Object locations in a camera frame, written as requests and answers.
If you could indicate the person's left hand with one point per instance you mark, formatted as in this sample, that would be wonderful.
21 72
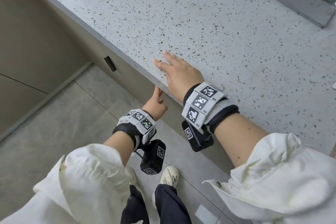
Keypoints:
156 107

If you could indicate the person's right hand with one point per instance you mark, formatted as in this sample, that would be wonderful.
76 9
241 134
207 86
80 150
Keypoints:
183 79

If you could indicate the person's right forearm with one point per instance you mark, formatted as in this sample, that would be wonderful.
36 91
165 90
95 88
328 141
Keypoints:
275 174

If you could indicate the person's left forearm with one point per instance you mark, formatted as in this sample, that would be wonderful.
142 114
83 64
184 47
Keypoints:
92 179

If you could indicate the person's right leg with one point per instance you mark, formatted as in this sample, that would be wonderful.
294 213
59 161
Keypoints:
170 208

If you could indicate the person's leg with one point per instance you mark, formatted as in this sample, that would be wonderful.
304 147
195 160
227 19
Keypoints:
135 208
170 208

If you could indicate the person's left leg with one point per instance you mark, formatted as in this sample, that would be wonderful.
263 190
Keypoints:
135 208

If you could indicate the white tagged left wristband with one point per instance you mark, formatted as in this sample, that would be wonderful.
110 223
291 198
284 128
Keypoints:
139 124

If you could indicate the white tagged wristband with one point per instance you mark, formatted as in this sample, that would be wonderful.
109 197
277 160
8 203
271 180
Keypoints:
139 124
202 103

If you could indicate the white tagged right wristband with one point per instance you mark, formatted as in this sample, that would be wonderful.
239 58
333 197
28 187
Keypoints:
202 103

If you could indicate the white right shoe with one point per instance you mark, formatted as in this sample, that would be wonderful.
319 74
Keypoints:
170 178

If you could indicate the white shoe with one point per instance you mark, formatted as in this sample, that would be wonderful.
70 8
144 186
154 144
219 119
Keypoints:
133 178
170 178

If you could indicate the white left shoe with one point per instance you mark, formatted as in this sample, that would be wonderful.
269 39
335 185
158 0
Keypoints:
133 178

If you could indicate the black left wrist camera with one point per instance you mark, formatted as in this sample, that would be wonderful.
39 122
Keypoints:
153 158

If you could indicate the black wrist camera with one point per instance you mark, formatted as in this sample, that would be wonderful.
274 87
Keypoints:
197 138
153 158

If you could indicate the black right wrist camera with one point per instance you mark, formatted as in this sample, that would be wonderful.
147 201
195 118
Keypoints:
197 138

